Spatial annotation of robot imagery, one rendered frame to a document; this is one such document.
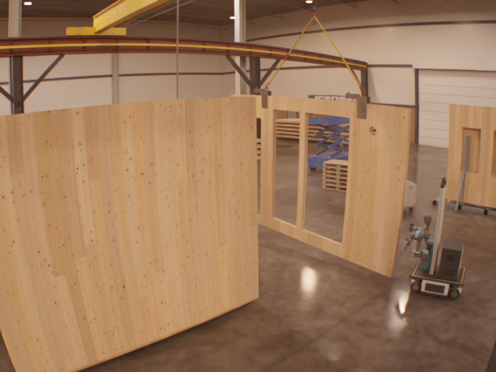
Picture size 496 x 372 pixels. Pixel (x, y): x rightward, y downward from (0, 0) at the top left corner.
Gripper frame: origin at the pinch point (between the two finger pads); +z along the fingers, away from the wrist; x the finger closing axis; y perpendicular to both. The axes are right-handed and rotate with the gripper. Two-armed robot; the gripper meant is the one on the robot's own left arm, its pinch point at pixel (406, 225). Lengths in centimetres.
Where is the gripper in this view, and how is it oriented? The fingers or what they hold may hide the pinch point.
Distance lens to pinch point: 643.3
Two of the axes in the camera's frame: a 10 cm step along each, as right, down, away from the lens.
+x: -0.1, 9.7, 2.5
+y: -7.9, 1.4, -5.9
